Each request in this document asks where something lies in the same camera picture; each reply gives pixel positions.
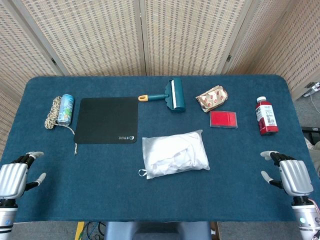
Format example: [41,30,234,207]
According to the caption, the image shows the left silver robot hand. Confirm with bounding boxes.
[0,150,47,201]

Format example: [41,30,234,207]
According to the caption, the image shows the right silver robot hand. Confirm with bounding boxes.
[259,150,315,197]

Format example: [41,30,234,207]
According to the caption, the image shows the translucent plastic bag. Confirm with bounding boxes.
[141,129,210,180]

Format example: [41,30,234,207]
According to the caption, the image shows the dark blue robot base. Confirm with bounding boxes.
[103,221,212,240]

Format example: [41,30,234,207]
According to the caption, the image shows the red juice bottle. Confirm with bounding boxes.
[254,96,279,137]

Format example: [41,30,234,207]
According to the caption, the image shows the light blue drink can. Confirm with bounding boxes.
[57,94,75,126]

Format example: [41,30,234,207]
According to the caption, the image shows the white power strip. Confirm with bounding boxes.
[303,81,320,98]

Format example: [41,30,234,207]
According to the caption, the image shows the red card holder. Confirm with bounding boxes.
[209,110,238,130]

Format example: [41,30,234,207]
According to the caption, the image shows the black mouse pad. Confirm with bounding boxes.
[73,97,139,145]

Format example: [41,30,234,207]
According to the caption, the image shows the gold foil snack packet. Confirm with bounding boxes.
[195,85,229,114]

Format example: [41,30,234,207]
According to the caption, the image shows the teal lint roller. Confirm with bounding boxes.
[137,77,187,113]

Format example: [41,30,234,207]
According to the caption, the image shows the woven folding screen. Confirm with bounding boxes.
[0,0,320,161]

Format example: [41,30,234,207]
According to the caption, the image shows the black frame object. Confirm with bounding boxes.
[301,126,320,146]

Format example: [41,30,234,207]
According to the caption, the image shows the white power cable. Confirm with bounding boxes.
[309,92,320,115]

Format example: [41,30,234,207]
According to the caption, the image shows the beige braided rope coil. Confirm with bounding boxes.
[44,96,78,156]

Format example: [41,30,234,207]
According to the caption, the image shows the tangled floor cables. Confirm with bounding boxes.
[83,221,107,238]

